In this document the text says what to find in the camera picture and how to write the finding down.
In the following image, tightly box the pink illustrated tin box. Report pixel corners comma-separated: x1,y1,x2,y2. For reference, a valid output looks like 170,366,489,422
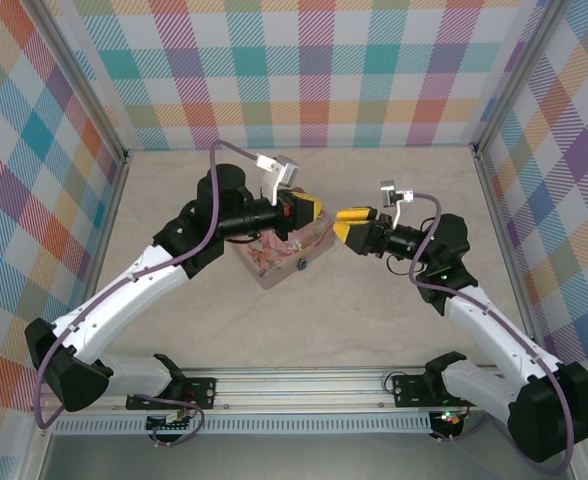
230,186,337,291

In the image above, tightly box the right circuit board with lights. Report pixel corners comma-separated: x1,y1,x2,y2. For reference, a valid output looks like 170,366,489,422
433,408,465,428

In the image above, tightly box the left green circuit board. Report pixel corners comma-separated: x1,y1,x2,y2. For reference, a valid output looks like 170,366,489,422
145,411,194,433

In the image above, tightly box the aluminium table side rail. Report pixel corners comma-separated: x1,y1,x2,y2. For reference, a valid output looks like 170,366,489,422
470,142,546,354
85,149,133,301

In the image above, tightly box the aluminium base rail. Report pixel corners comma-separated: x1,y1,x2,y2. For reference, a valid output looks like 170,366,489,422
123,365,506,413

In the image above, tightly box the aluminium frame post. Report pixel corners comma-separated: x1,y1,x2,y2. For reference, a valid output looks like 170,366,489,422
567,433,588,480
19,413,56,480
472,0,571,157
35,0,132,169

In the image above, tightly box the white slotted cable duct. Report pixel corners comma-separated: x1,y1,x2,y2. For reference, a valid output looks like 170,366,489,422
52,416,435,436

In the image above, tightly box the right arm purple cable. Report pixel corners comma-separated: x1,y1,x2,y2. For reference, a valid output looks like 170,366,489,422
407,192,579,475

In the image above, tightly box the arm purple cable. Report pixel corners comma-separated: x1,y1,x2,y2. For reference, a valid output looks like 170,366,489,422
407,192,579,475
32,140,261,447

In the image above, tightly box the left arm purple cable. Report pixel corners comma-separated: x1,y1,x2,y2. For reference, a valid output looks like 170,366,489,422
32,140,261,447

